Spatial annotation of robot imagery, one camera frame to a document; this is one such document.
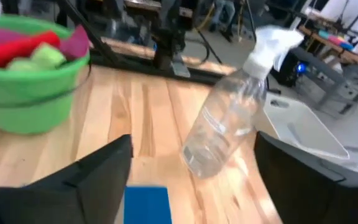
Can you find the black table frame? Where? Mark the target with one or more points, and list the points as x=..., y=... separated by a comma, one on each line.
x=135, y=69

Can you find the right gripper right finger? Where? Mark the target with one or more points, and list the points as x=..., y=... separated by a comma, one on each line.
x=315, y=199

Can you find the green plastic bucket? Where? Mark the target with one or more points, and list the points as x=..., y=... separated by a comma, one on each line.
x=26, y=99

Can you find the person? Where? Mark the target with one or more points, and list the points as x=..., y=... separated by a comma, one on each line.
x=224, y=12

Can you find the red cloth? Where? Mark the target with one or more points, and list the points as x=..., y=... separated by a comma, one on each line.
x=14, y=49

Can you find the green microfiber cloth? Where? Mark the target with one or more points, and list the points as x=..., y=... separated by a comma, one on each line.
x=47, y=56

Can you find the blue sponge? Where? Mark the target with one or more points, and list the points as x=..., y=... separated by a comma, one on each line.
x=148, y=205

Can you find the computer with blue light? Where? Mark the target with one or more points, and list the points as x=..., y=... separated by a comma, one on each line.
x=287, y=71

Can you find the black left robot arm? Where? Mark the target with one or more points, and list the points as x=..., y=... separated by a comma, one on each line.
x=166, y=43

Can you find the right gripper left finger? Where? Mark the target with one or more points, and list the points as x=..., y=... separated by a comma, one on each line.
x=57, y=199

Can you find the wooden work table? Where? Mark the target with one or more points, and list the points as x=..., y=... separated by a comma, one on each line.
x=337, y=51

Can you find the magenta cloth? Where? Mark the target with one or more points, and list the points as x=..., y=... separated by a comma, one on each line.
x=75, y=43

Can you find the clear spray bottle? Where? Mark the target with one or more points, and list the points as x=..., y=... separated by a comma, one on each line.
x=222, y=124

